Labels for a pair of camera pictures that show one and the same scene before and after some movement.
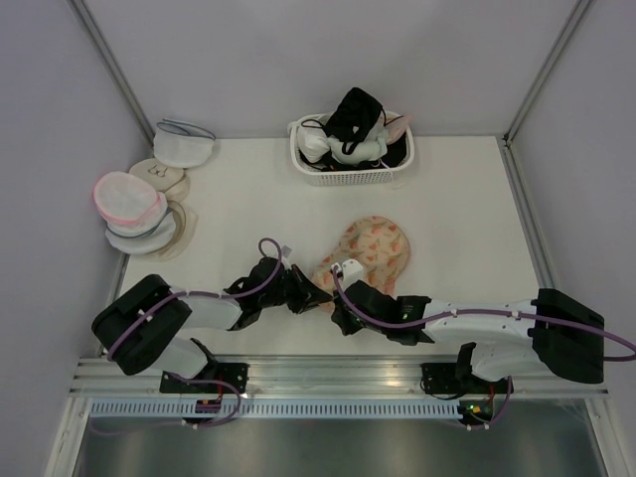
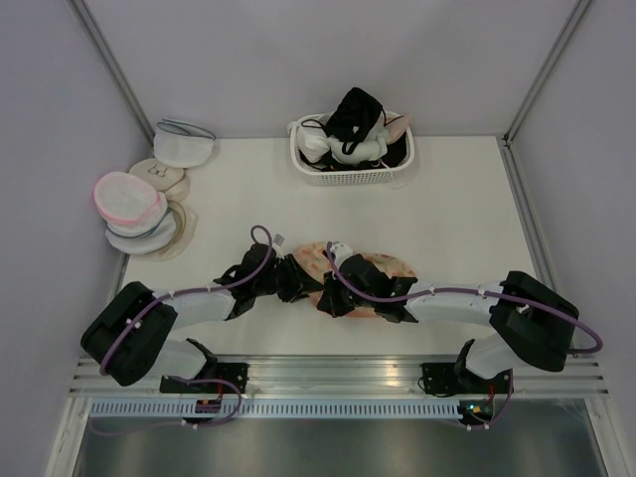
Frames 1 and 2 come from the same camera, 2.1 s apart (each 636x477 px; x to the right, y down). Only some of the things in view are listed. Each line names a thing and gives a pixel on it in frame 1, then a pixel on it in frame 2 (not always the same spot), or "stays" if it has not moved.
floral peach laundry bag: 381,246 to 313,256
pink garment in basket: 395,129 stays
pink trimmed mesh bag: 127,200 stays
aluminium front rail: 302,376 stays
